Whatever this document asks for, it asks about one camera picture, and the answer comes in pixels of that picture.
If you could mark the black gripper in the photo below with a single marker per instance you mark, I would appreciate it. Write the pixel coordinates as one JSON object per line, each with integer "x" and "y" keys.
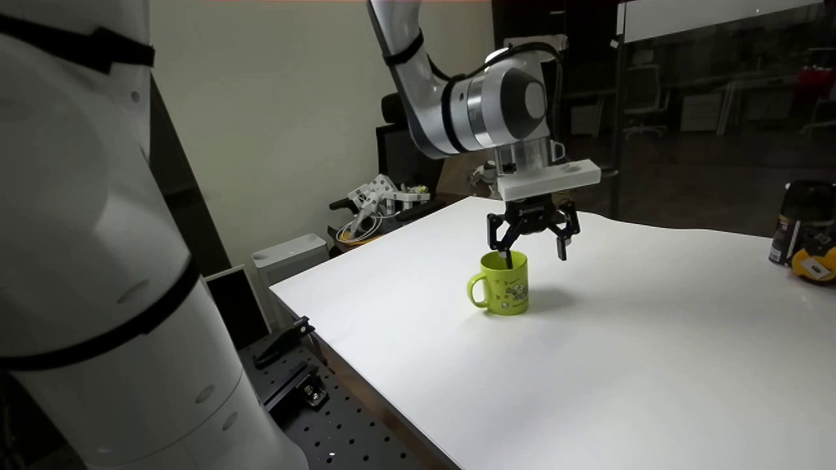
{"x": 532, "y": 215}

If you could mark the green mug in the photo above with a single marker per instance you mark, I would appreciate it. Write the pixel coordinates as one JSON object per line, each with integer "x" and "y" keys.
{"x": 507, "y": 287}

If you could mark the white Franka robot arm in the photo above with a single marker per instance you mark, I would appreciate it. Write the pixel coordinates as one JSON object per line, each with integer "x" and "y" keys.
{"x": 95, "y": 261}

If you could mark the white black robot gripper spare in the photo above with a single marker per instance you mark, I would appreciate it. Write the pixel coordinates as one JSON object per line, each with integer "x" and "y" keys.
{"x": 374, "y": 209}

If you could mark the black perforated breadboard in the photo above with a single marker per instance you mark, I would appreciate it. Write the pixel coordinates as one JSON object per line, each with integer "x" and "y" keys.
{"x": 347, "y": 433}

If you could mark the black table clamp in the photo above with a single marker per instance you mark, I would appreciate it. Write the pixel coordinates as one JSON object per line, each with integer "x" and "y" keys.
{"x": 297, "y": 388}
{"x": 283, "y": 339}

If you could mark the dark can with grey cap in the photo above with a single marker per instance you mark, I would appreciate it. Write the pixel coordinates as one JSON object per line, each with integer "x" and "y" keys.
{"x": 805, "y": 217}

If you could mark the yellow black tape measure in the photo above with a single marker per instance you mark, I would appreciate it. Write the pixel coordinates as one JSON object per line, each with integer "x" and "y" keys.
{"x": 812, "y": 268}

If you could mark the whiteboard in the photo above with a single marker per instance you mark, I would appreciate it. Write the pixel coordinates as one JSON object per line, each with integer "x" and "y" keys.
{"x": 696, "y": 16}

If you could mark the black box with grey edge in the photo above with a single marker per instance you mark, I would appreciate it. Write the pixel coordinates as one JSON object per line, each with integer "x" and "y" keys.
{"x": 238, "y": 303}

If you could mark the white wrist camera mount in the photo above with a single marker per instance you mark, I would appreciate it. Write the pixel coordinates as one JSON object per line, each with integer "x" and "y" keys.
{"x": 550, "y": 181}

